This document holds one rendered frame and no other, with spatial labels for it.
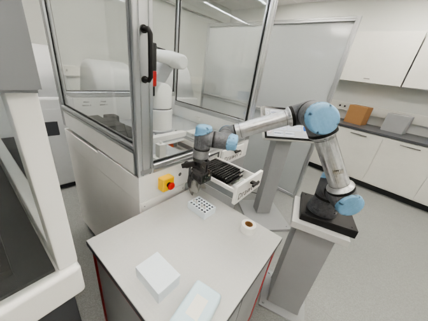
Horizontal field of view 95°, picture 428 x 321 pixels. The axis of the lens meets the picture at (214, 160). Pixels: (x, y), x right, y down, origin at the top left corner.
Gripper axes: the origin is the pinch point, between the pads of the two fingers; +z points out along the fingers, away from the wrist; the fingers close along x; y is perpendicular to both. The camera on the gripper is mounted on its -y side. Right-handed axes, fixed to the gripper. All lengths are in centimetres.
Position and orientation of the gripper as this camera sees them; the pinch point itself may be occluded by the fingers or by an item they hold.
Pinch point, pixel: (193, 190)
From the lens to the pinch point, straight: 103.5
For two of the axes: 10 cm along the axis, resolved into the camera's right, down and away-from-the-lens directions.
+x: 6.5, -2.5, 7.2
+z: -1.3, 9.0, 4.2
